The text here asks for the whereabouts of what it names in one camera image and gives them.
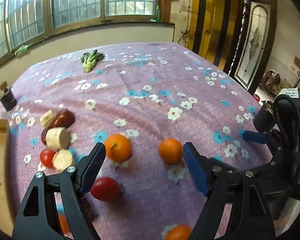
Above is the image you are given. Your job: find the green bok choy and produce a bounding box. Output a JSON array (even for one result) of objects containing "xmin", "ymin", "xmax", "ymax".
[{"xmin": 80, "ymin": 50, "xmax": 105, "ymax": 73}]

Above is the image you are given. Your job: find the purple floral tablecloth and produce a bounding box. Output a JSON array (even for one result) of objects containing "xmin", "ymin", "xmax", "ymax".
[{"xmin": 0, "ymin": 42, "xmax": 275, "ymax": 240}]

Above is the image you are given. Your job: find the dark red date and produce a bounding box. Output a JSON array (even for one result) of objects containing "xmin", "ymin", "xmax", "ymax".
[{"xmin": 81, "ymin": 197, "xmax": 97, "ymax": 222}]

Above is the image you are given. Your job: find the barred wooden-frame window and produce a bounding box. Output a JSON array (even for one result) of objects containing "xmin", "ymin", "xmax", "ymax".
[{"xmin": 0, "ymin": 0, "xmax": 165, "ymax": 68}]

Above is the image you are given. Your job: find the peeled sugarcane piece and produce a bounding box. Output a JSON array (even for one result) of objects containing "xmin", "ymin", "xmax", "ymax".
[
  {"xmin": 39, "ymin": 109, "xmax": 56, "ymax": 128},
  {"xmin": 52, "ymin": 149, "xmax": 76, "ymax": 173},
  {"xmin": 45, "ymin": 127, "xmax": 70, "ymax": 152}
]

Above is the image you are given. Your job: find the stained glass door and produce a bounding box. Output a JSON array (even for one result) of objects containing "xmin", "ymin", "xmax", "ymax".
[{"xmin": 231, "ymin": 0, "xmax": 278, "ymax": 95}]

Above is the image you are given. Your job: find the yellow and black partition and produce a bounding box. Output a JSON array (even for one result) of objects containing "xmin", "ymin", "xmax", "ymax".
[{"xmin": 187, "ymin": 0, "xmax": 245, "ymax": 73}]

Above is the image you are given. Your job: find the red tomato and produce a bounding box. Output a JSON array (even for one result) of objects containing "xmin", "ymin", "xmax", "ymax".
[
  {"xmin": 90, "ymin": 177, "xmax": 124, "ymax": 202},
  {"xmin": 39, "ymin": 149, "xmax": 56, "ymax": 168}
]

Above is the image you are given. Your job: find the hanging cable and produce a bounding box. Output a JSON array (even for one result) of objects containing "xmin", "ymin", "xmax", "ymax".
[{"xmin": 179, "ymin": 5, "xmax": 193, "ymax": 48}]

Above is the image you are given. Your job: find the cardboard box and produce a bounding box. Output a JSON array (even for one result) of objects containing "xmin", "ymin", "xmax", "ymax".
[{"xmin": 0, "ymin": 119, "xmax": 23, "ymax": 235}]

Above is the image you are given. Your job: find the green cloth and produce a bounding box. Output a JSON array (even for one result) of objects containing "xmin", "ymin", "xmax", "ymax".
[{"xmin": 14, "ymin": 45, "xmax": 29, "ymax": 56}]

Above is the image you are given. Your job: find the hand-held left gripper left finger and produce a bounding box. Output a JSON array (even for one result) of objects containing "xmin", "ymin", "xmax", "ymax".
[{"xmin": 12, "ymin": 142, "xmax": 107, "ymax": 240}]

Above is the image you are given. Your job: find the large red date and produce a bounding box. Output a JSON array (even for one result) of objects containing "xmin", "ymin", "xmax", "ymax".
[{"xmin": 51, "ymin": 109, "xmax": 75, "ymax": 128}]

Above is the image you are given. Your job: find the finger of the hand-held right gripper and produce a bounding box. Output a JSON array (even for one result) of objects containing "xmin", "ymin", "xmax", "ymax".
[
  {"xmin": 239, "ymin": 129, "xmax": 285, "ymax": 155},
  {"xmin": 254, "ymin": 155, "xmax": 290, "ymax": 180}
]

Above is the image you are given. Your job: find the black cylinder with wooden knob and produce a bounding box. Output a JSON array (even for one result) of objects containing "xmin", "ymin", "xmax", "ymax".
[{"xmin": 0, "ymin": 81, "xmax": 18, "ymax": 111}]

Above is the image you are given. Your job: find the wooden chair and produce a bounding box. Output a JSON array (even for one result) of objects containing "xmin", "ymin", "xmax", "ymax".
[{"xmin": 261, "ymin": 70, "xmax": 290, "ymax": 97}]

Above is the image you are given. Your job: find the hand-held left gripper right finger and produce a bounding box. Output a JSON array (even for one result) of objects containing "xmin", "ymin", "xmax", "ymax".
[{"xmin": 182, "ymin": 142, "xmax": 275, "ymax": 240}]

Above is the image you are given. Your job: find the orange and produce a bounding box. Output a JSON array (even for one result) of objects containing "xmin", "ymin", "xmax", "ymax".
[
  {"xmin": 165, "ymin": 225, "xmax": 192, "ymax": 240},
  {"xmin": 159, "ymin": 138, "xmax": 183, "ymax": 165},
  {"xmin": 104, "ymin": 134, "xmax": 132, "ymax": 162},
  {"xmin": 57, "ymin": 212, "xmax": 71, "ymax": 235}
]

